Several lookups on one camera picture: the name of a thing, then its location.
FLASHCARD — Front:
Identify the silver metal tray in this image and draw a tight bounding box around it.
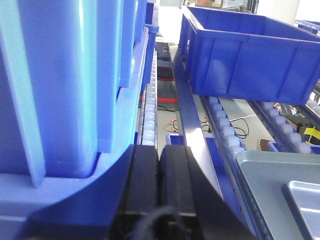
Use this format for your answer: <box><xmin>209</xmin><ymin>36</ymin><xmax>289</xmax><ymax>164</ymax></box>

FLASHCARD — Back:
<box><xmin>236</xmin><ymin>151</ymin><xmax>320</xmax><ymax>240</ymax></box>

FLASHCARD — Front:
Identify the red metal frame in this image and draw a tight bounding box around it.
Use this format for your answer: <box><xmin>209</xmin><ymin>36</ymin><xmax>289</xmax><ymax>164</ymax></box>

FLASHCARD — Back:
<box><xmin>157</xmin><ymin>77</ymin><xmax>178</xmax><ymax>104</ymax></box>

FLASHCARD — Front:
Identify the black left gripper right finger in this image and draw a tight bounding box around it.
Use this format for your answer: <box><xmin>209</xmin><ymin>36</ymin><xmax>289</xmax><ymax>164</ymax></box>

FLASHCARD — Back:
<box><xmin>158</xmin><ymin>145</ymin><xmax>256</xmax><ymax>240</ymax></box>

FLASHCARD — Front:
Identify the left-centre roller track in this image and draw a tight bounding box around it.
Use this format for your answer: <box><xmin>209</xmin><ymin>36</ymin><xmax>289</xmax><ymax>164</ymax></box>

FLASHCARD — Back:
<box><xmin>200</xmin><ymin>96</ymin><xmax>273</xmax><ymax>240</ymax></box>

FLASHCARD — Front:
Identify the centre roller track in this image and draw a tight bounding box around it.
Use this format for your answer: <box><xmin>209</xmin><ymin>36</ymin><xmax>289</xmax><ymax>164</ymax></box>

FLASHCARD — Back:
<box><xmin>248</xmin><ymin>100</ymin><xmax>320</xmax><ymax>155</ymax></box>

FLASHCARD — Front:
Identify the blue bin lower centre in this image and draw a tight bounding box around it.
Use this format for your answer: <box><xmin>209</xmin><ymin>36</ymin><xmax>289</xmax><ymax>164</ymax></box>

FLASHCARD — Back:
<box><xmin>267</xmin><ymin>140</ymin><xmax>320</xmax><ymax>155</ymax></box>

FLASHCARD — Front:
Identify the orange cable on floor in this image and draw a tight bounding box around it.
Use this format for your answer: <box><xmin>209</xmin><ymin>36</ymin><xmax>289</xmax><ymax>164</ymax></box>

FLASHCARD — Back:
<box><xmin>163</xmin><ymin>119</ymin><xmax>179</xmax><ymax>133</ymax></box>

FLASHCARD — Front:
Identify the left steel guide rail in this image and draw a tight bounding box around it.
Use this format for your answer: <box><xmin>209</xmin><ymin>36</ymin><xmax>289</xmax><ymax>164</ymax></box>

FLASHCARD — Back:
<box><xmin>169</xmin><ymin>44</ymin><xmax>223</xmax><ymax>198</ymax></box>

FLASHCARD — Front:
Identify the far left roller track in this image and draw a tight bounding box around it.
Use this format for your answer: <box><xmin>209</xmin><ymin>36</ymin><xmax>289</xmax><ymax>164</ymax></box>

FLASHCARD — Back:
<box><xmin>138</xmin><ymin>49</ymin><xmax>158</xmax><ymax>148</ymax></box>

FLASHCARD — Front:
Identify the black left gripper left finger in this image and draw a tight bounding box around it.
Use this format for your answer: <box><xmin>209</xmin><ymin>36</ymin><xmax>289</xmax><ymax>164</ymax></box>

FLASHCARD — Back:
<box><xmin>24</xmin><ymin>145</ymin><xmax>159</xmax><ymax>240</ymax></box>

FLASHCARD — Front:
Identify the blue bin upper right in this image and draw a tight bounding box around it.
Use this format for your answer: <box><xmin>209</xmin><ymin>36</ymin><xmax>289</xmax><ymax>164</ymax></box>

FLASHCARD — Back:
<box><xmin>179</xmin><ymin>6</ymin><xmax>320</xmax><ymax>105</ymax></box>

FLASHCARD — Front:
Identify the blue bin upper left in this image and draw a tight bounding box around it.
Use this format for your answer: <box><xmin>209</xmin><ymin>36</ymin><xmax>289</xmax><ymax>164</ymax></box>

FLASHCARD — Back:
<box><xmin>0</xmin><ymin>0</ymin><xmax>153</xmax><ymax>240</ymax></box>

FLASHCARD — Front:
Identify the black cable on floor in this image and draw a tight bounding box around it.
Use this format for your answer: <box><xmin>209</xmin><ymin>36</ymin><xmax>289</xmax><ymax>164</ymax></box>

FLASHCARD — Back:
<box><xmin>156</xmin><ymin>103</ymin><xmax>251</xmax><ymax>139</ymax></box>

